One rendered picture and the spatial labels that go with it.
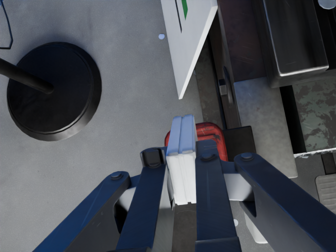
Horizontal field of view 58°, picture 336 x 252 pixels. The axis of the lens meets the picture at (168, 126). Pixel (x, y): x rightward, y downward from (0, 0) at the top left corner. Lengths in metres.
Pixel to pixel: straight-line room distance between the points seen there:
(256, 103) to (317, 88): 0.08
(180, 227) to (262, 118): 0.72
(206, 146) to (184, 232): 0.92
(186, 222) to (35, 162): 0.60
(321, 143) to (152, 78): 0.79
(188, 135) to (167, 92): 0.93
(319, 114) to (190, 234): 0.74
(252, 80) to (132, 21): 0.85
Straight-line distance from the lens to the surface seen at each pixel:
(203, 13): 0.60
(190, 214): 1.07
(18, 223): 1.30
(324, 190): 0.95
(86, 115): 1.15
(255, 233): 0.45
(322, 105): 0.44
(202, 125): 0.30
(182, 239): 1.09
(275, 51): 0.38
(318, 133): 0.44
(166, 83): 1.11
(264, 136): 0.42
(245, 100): 0.43
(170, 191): 0.15
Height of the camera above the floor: 1.06
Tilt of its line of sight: 79 degrees down
